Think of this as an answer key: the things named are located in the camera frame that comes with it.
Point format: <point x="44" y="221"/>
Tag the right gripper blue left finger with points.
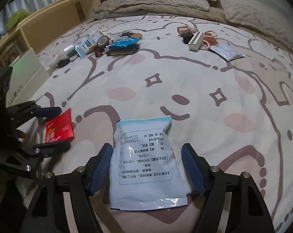
<point x="97" y="168"/>

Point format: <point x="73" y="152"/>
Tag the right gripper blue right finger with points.
<point x="197" y="168"/>

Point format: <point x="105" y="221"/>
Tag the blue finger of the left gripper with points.
<point x="47" y="112"/>
<point x="44" y="150"/>

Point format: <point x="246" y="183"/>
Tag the red disposable glove packet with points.
<point x="60" y="128"/>

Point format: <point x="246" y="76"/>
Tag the white blue medicine sachet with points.
<point x="143" y="172"/>

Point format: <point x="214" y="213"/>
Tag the white shoe box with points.
<point x="28" y="75"/>

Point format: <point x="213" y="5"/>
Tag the small black round cap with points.
<point x="63" y="63"/>

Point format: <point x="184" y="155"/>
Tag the wooden bedside shelf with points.
<point x="42" y="27"/>

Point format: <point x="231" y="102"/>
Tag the crumpled clear plastic wrap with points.
<point x="65" y="53"/>

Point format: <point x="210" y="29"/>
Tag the cartoon pattern bed sheet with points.
<point x="237" y="114"/>

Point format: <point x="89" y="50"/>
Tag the white blue mask packet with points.
<point x="87" y="44"/>

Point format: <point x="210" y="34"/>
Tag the brown tape roll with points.
<point x="103" y="42"/>

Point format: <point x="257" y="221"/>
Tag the black flat packet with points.
<point x="121" y="50"/>

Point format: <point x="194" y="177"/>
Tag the blue foil packet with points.
<point x="123" y="43"/>

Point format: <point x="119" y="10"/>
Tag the white sachet near box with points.
<point x="227" y="52"/>

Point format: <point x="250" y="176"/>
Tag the white rectangular box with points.
<point x="195" y="42"/>

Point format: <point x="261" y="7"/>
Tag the small black cube box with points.
<point x="187" y="36"/>

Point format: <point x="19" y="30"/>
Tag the pink small case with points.
<point x="183" y="29"/>

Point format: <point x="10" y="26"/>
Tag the folded beige blanket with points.
<point x="214" y="14"/>

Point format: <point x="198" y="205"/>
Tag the beige left pillow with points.
<point x="111" y="5"/>

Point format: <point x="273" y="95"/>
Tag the beige pillow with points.
<point x="260" y="17"/>
<point x="111" y="5"/>

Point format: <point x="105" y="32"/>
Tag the beige right pillow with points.
<point x="260" y="17"/>

